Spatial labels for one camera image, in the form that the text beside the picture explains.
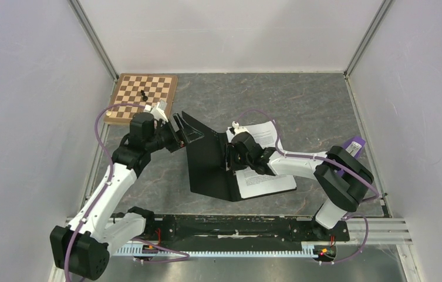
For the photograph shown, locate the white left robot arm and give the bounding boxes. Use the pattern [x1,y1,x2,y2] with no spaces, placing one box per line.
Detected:
[50,109,204,281]

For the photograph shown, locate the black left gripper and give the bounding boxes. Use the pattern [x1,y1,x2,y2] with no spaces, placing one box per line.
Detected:
[146,113,204,153]

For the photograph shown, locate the wooden chessboard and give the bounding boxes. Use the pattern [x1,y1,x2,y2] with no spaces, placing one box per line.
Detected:
[104,73,178,125]

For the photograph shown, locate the light blue cable duct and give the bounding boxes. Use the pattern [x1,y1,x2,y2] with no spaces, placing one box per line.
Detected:
[113,242,336,259]

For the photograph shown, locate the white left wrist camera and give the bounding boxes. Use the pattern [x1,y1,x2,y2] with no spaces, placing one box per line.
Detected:
[144,100,168,123]

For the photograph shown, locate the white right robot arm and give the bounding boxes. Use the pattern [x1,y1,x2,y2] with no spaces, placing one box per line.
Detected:
[228,132,379,240]

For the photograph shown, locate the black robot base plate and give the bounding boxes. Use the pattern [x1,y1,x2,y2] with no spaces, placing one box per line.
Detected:
[140,214,350,251]

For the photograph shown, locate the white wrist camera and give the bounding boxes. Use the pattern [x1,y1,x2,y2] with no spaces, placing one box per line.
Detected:
[144,100,168,123]
[228,121,249,137]

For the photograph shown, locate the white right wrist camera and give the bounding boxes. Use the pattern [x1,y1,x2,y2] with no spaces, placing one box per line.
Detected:
[228,121,249,137]

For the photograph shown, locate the purple metronome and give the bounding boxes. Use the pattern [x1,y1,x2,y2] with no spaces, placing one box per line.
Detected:
[342,136,366,159]

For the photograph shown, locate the printed paper sheet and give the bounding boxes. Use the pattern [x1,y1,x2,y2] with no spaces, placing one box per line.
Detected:
[226,122,296,200]

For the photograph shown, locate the blue folder with black inside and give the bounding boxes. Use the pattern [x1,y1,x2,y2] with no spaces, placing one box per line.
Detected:
[181,116,298,203]

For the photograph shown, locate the black chess pawn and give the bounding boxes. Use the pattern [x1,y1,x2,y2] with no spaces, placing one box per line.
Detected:
[140,90,149,102]

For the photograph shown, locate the aluminium frame rail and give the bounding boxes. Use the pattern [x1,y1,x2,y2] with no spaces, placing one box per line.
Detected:
[48,194,424,282]

